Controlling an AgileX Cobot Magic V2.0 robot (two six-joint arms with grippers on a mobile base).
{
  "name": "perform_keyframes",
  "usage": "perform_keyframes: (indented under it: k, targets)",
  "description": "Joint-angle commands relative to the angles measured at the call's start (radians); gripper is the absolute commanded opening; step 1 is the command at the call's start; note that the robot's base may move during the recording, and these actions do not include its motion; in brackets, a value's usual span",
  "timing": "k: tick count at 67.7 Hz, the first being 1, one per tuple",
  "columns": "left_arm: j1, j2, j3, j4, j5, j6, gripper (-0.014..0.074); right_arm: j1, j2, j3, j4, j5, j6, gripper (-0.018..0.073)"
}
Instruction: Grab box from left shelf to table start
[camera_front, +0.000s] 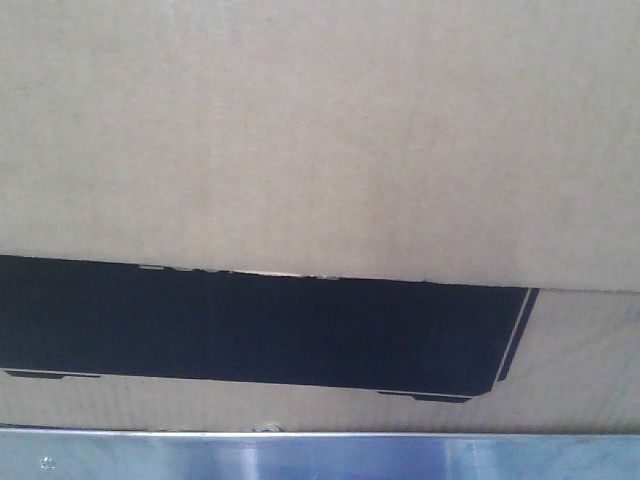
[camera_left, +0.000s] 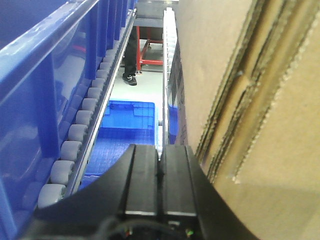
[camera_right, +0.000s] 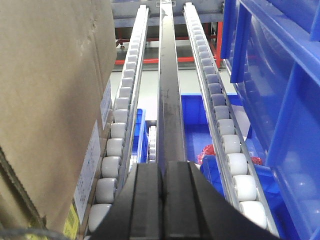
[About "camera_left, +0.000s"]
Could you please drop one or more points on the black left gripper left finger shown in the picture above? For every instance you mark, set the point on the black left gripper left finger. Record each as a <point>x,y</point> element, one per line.
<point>121,202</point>

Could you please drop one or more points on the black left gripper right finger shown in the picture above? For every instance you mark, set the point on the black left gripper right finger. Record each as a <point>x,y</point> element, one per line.
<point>191,205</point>

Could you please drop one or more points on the brown cardboard box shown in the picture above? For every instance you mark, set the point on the brown cardboard box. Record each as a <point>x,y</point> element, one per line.
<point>251,108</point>

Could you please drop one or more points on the blue plastic bin below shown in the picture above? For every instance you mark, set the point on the blue plastic bin below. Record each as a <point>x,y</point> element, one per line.
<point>124,123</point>

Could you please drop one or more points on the black sneaker shoe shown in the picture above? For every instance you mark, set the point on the black sneaker shoe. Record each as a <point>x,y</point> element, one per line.
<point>130,79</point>

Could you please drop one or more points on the person leg black trousers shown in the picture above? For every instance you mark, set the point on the person leg black trousers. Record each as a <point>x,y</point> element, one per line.
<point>130,55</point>

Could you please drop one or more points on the large blue plastic crate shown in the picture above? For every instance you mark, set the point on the large blue plastic crate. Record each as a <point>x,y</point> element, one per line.
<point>50,51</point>

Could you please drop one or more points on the grey roller conveyor rail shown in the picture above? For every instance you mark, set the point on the grey roller conveyor rail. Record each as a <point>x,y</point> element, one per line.
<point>67,172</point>

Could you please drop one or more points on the red metal cart frame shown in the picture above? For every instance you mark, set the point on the red metal cart frame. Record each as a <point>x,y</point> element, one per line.
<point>148,37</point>

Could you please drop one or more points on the white roller conveyor rail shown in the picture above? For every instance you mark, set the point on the white roller conveyor rail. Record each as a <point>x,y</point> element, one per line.
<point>169,47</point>

